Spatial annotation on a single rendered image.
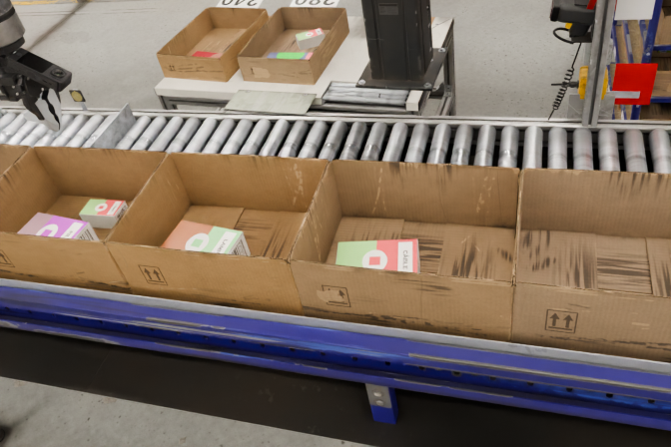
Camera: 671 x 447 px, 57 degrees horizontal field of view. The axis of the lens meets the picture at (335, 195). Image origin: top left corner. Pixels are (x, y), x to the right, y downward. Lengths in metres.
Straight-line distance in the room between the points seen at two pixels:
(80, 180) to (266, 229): 0.53
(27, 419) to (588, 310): 2.01
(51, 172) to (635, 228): 1.38
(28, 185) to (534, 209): 1.20
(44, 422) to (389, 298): 1.66
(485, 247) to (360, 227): 0.27
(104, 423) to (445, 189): 1.55
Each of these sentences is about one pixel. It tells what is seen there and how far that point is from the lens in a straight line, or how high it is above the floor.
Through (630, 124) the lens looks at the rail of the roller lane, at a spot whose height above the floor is 0.74.
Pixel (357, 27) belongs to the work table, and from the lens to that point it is 2.47.
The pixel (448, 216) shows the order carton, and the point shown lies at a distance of 1.34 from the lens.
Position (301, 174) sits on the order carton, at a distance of 1.35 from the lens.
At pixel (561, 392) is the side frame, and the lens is 1.21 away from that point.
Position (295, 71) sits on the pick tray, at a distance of 2.15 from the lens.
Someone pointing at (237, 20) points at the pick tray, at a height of 0.80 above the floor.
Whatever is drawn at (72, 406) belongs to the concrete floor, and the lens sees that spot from 2.49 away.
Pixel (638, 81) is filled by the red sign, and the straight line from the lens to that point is 1.86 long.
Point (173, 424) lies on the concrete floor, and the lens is 2.28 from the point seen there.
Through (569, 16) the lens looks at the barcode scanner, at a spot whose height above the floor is 1.06.
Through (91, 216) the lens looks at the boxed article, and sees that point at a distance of 1.59.
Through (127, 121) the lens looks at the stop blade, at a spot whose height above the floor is 0.76.
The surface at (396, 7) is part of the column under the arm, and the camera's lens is 1.95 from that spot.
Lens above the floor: 1.84
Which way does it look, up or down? 41 degrees down
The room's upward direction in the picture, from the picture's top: 12 degrees counter-clockwise
